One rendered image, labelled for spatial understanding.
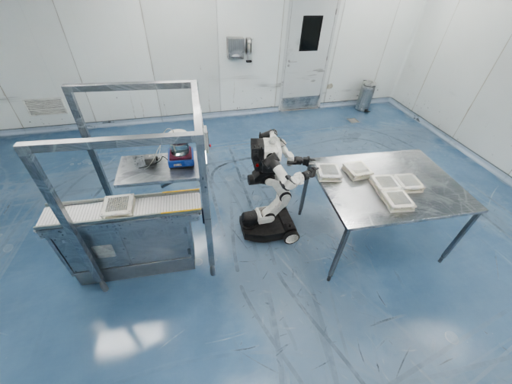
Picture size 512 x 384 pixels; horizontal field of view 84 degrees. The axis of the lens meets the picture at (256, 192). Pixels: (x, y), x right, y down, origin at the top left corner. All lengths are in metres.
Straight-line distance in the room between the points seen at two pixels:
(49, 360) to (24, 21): 4.55
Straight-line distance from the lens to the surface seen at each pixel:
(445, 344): 3.51
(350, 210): 2.82
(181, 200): 2.70
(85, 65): 5.84
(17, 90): 6.28
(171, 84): 2.91
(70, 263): 3.28
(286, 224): 3.47
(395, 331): 3.34
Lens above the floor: 2.76
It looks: 41 degrees down
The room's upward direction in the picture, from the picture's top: 3 degrees clockwise
